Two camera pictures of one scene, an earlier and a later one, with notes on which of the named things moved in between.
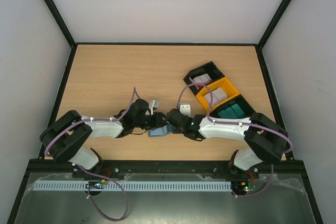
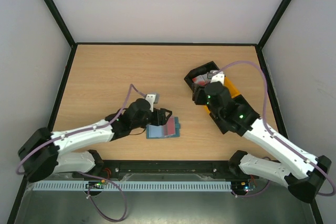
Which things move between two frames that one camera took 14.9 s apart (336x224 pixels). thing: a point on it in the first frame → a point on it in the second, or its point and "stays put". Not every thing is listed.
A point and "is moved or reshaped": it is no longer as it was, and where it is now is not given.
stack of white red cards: [204, 78] stays put
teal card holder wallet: [161, 131] is moved or reshaped
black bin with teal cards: [238, 107] stays put
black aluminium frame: [32, 167] stays put
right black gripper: [172, 118] → [198, 96]
